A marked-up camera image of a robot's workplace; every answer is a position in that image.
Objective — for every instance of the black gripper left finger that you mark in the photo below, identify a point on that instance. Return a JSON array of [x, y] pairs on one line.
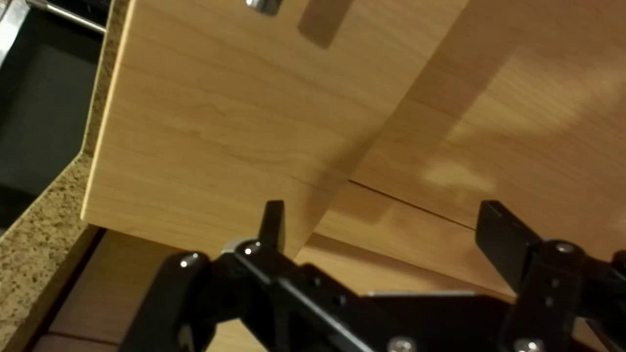
[[272, 225]]

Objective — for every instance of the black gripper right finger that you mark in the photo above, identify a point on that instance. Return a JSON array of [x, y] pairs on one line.
[[505, 241]]

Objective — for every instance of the wooden drawer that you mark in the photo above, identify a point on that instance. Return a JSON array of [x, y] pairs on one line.
[[218, 108]]

